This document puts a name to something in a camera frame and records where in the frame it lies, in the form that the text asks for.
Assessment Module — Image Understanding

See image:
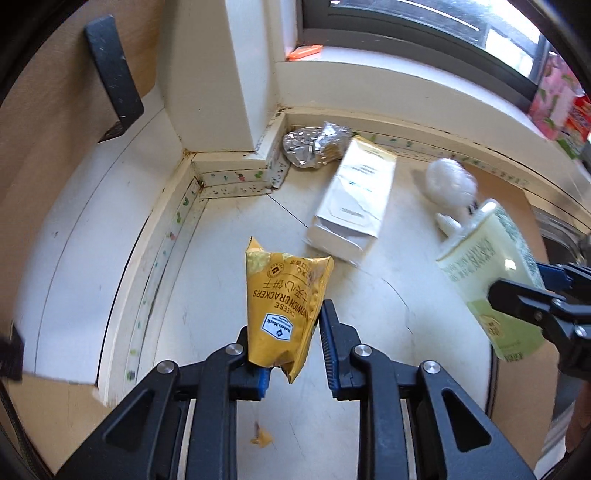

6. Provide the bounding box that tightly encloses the black wall bracket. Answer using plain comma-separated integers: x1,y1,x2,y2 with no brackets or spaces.
84,15,144,142

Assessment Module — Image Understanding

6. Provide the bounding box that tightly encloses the crumpled silver foil wrapper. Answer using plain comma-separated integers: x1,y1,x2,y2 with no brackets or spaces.
283,122,353,169

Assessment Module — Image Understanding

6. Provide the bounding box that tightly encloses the yellow cracker snack bag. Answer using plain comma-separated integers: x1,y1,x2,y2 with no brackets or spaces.
245,238,335,383

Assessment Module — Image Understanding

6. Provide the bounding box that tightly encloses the clear plastic bag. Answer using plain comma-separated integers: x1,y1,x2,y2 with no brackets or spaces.
425,158,478,237

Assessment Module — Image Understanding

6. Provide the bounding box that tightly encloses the green white drink carton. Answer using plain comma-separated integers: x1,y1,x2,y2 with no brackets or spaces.
436,199,545,362

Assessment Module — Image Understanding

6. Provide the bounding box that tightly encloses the yellow cracker crumb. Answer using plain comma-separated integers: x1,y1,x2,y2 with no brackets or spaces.
250,422,273,448

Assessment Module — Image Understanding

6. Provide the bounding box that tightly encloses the steel sink edge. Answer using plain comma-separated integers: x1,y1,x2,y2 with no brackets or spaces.
533,207,590,266

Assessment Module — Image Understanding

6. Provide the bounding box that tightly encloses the dark window frame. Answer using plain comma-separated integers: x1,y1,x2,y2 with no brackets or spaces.
297,0,551,111

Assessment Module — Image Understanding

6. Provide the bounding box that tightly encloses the white cream paper box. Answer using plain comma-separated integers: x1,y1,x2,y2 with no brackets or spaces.
307,135,397,264

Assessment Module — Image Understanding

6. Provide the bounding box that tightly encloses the orange plastic clip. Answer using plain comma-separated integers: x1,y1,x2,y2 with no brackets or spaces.
287,44,324,62

